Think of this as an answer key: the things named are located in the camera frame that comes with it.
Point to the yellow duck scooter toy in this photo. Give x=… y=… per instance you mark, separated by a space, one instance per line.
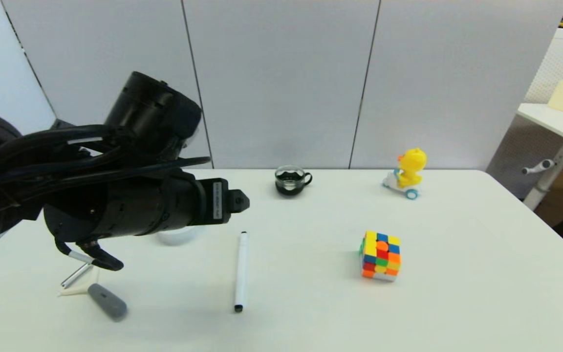
x=411 y=166

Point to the white side desk top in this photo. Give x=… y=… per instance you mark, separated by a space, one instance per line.
x=562 y=124

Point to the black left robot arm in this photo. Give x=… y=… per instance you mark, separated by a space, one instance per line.
x=135 y=210

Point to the glass cup with dark liquid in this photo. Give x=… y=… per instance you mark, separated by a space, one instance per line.
x=289 y=185

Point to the white desk leg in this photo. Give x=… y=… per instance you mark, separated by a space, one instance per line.
x=552 y=173

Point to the white marker with black cap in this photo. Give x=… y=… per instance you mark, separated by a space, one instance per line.
x=240 y=269

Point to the colourful puzzle cube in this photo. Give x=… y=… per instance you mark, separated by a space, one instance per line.
x=380 y=255

